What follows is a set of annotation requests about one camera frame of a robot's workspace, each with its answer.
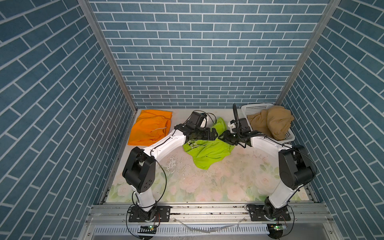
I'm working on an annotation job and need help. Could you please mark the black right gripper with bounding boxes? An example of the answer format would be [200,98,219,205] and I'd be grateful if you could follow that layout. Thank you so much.
[218,129,243,146]

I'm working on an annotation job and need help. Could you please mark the neon green shorts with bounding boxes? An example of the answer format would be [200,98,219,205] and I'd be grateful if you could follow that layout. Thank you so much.
[182,117,235,171]

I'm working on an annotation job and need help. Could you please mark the orange shorts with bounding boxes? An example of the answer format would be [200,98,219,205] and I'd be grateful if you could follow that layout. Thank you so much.
[128,110,173,147]

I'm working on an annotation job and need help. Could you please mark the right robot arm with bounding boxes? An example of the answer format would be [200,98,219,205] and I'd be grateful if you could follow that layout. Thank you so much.
[219,131,318,220]

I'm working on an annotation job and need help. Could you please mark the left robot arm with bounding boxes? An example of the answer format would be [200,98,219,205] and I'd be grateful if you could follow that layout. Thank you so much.
[122,124,219,213]

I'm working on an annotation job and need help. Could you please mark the tan brown shorts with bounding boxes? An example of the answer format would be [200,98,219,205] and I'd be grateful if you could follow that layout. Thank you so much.
[247,106,295,141]

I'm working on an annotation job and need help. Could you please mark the white plastic laundry basket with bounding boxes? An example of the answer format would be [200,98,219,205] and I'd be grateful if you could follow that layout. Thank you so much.
[241,103,296,143]

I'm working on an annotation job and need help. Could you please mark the black corrugated cable right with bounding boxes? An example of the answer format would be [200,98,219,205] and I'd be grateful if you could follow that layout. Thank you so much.
[232,103,240,127]

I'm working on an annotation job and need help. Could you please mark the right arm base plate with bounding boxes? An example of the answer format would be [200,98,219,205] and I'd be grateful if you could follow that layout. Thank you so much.
[246,204,291,222]

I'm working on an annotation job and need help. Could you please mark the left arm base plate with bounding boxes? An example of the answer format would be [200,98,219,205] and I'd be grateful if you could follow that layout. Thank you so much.
[128,206,171,223]

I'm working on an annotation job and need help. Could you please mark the aluminium front rail frame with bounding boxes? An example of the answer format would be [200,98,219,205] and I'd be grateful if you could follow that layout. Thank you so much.
[80,202,342,240]

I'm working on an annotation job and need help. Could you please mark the aluminium corner post right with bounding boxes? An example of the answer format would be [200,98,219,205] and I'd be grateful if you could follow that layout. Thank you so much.
[274,0,341,105]

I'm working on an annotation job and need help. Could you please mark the aluminium corner post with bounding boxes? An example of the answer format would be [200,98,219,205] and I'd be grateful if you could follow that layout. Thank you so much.
[274,0,341,105]
[78,0,138,113]

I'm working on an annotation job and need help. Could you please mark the aluminium corner post left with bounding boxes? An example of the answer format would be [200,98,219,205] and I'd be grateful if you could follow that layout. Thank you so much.
[78,0,138,113]

